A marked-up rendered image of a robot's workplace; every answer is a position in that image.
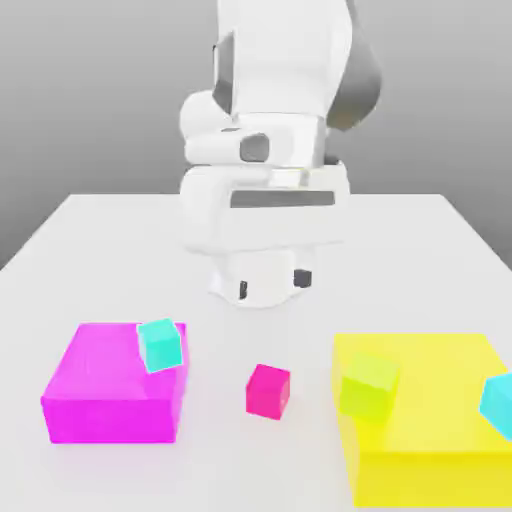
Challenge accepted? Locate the small lime green cube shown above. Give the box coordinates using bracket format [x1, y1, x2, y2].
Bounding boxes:
[338, 351, 402, 428]

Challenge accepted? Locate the large yellow box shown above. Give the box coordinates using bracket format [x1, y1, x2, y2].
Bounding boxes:
[331, 332, 512, 510]

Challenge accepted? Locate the small pink cube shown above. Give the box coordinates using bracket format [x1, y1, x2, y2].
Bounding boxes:
[244, 362, 292, 422]

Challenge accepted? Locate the small cyan cube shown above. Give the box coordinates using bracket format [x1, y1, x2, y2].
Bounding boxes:
[478, 372, 512, 442]
[136, 317, 184, 375]

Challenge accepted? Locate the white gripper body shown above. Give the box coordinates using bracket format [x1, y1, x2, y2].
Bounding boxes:
[179, 162, 352, 254]

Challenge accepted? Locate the large magenta box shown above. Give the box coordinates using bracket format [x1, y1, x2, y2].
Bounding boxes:
[39, 321, 190, 446]

